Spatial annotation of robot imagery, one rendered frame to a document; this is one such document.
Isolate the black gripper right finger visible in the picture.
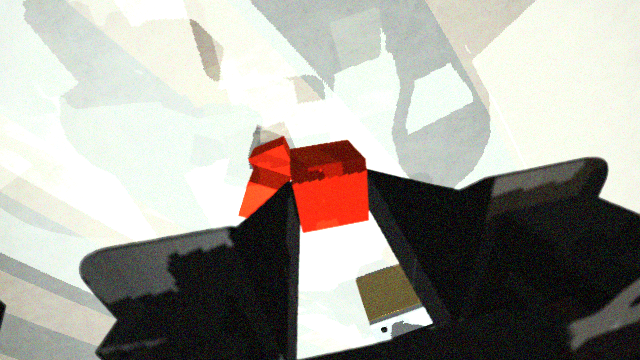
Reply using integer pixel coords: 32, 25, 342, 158
367, 156, 609, 328

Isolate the red cube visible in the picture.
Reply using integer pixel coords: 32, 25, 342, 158
289, 139, 369, 233
238, 165, 290, 218
249, 136, 290, 176

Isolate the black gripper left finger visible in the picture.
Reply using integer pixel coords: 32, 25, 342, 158
79, 181, 301, 360

